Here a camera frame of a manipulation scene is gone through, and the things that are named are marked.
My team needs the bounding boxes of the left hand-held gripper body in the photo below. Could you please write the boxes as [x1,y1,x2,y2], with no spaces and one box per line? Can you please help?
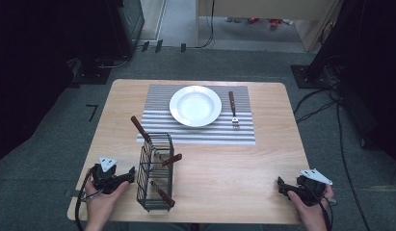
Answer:
[91,156,123,195]

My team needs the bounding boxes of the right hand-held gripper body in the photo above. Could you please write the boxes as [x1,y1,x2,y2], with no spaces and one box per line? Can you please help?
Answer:
[294,168,333,207]

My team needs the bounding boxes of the person's right hand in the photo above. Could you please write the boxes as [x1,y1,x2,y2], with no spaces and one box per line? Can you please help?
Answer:
[286,184,336,224]

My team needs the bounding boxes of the person's left hand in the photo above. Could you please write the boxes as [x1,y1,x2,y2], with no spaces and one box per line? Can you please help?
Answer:
[84,180,130,226]

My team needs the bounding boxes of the grey striped placemat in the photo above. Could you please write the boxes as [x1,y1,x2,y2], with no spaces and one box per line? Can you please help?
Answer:
[136,84,256,146]

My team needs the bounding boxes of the white plate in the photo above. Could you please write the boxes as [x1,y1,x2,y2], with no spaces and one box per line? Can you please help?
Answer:
[169,85,224,128]

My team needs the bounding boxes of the black stand base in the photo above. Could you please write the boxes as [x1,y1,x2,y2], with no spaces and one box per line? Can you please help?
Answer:
[69,57,114,89]

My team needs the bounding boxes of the dark curtain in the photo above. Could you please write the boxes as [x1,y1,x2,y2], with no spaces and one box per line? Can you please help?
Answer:
[0,0,110,167]

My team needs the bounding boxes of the black stand with base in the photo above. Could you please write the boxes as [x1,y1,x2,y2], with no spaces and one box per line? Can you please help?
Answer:
[289,0,396,90]

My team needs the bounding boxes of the dark equipment cabinet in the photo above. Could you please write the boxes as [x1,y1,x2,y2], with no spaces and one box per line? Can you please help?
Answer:
[103,0,145,60]

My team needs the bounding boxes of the red shoes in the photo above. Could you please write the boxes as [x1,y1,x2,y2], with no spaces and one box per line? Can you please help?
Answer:
[247,17,284,31]

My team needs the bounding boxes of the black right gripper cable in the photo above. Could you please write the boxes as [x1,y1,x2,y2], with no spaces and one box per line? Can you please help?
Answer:
[305,183,338,231]

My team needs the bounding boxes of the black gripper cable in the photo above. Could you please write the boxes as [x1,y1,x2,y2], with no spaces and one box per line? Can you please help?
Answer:
[305,183,338,231]
[74,167,105,231]

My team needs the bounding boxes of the dark wire cutlery basket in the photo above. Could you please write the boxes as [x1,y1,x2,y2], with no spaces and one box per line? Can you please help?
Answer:
[136,132,175,213]

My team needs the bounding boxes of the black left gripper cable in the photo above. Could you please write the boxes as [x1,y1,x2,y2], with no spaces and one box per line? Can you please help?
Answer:
[74,167,105,231]

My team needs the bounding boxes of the long wooden-handled utensil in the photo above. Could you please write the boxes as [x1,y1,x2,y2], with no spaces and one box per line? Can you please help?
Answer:
[130,115,162,159]

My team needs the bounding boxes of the long black floor cable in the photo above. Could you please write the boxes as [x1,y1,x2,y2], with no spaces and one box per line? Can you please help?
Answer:
[335,101,373,231]

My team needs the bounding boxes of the wooden-handled fork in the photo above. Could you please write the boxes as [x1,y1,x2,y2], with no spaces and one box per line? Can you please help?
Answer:
[227,90,241,131]

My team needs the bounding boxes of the black hanging cable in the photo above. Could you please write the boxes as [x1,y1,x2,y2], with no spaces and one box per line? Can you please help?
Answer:
[195,0,217,50]

